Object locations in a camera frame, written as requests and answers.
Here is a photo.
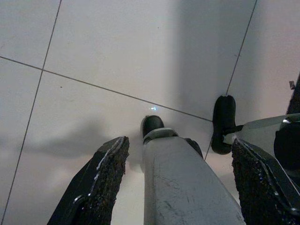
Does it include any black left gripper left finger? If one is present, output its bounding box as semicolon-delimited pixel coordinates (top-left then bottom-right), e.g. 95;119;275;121
46;135;130;225

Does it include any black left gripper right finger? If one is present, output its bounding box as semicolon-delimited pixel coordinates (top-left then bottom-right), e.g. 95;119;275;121
231;137;300;225

